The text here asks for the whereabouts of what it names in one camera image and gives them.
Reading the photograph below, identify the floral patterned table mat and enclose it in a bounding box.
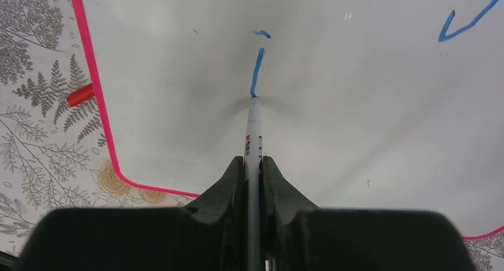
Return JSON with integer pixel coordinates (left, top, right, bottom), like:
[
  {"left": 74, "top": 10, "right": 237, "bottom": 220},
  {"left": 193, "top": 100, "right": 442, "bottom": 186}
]
[{"left": 1, "top": 0, "right": 191, "bottom": 257}]

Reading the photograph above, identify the pink framed whiteboard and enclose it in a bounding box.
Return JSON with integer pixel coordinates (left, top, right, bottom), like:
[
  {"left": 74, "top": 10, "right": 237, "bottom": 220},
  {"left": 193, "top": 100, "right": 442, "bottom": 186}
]
[{"left": 71, "top": 0, "right": 503, "bottom": 238}]

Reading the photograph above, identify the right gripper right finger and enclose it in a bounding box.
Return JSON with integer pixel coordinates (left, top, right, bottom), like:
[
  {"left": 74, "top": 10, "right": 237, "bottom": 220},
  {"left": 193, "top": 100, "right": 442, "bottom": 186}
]
[{"left": 262, "top": 156, "right": 475, "bottom": 270}]

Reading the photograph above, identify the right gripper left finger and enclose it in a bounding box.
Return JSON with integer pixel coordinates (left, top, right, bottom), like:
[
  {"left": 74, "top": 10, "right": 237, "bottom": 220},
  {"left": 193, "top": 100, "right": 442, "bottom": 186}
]
[{"left": 15, "top": 156, "right": 244, "bottom": 270}]

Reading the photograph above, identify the red capped marker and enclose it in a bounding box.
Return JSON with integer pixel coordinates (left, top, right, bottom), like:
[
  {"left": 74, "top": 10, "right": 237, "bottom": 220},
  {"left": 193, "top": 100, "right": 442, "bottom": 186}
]
[{"left": 66, "top": 84, "right": 95, "bottom": 107}]

